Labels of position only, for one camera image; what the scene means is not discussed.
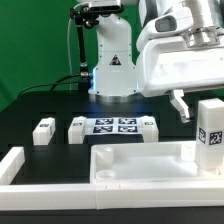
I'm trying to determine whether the white U-shaped obstacle fence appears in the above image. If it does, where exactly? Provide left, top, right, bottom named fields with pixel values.
left=0, top=147, right=224, bottom=211

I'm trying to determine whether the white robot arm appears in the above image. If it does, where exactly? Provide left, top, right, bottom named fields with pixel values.
left=78, top=0, right=224, bottom=123

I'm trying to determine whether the black camera on mount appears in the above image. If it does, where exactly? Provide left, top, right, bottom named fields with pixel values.
left=88, top=0, right=123, bottom=14

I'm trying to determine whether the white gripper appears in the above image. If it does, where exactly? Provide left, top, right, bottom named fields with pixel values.
left=136, top=36, right=224, bottom=123

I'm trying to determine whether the fiducial marker base sheet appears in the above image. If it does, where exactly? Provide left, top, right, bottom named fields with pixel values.
left=85, top=117, right=142, bottom=135

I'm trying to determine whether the black cable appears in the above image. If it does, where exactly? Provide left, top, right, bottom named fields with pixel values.
left=16, top=73, right=84, bottom=98

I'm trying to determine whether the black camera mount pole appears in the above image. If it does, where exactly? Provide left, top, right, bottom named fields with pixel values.
left=70, top=6, right=99, bottom=83

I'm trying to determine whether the white desk tabletop tray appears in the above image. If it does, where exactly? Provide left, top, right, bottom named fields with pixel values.
left=90, top=141, right=224, bottom=184

